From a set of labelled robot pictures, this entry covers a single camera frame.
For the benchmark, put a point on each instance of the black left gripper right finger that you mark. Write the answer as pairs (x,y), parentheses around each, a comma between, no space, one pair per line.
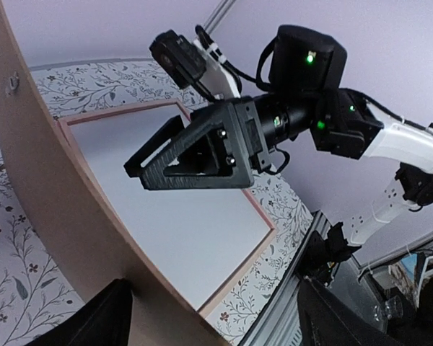
(325,320)

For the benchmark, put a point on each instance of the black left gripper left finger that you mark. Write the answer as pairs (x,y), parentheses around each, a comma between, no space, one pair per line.
(104,320)

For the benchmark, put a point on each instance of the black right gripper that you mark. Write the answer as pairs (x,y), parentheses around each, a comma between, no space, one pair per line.
(300,72)

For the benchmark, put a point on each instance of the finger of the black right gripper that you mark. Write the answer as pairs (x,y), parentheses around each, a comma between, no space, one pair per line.
(165,154)

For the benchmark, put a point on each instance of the photo print with white border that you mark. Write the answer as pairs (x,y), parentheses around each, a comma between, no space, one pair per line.
(173,216)

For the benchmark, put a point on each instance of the pink wooden picture frame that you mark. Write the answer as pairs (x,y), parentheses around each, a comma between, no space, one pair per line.
(252,252)

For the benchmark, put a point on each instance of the brown backing board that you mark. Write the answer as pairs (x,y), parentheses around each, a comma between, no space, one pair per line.
(85,238)

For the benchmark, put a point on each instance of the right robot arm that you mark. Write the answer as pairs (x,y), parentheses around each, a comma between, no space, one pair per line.
(406,142)

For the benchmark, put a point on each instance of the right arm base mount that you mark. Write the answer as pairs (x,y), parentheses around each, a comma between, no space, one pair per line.
(322,257)

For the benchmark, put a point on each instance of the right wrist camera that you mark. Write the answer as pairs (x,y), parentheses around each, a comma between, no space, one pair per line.
(198,63)

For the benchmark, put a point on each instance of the right aluminium corner post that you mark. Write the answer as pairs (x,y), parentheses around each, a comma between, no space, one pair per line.
(218,14)

